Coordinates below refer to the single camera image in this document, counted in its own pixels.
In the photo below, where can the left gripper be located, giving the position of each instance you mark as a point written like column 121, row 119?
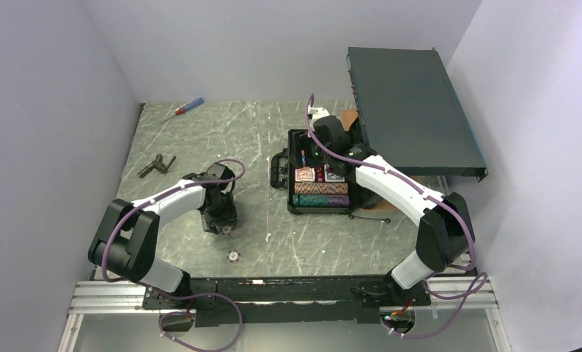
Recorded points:
column 229, row 216

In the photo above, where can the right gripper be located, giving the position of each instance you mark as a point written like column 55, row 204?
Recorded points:
column 311, row 141

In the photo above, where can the blue playing card deck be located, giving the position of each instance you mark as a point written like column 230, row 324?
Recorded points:
column 330, row 176

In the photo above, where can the red playing card deck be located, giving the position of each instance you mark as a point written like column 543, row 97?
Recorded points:
column 305, row 174

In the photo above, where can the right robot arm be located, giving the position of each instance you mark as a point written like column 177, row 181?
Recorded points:
column 444, row 226

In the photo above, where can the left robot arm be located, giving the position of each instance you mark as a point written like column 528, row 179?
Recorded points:
column 124, row 245

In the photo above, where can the black poker chip case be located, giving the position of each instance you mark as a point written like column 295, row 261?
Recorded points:
column 282, row 176

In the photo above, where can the chip row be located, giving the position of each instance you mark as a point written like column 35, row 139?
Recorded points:
column 321, row 188
column 320, row 201

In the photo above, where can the bottom chip row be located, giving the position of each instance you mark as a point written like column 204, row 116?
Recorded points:
column 320, row 201

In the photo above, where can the dark grey rack box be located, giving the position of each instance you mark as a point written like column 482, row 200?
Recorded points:
column 409, row 112

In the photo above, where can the blue red screwdriver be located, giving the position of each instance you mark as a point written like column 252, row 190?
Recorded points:
column 183, row 109

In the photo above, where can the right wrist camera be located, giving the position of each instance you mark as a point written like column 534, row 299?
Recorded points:
column 315, row 113

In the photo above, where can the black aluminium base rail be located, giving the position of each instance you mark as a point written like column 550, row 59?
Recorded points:
column 363, row 299

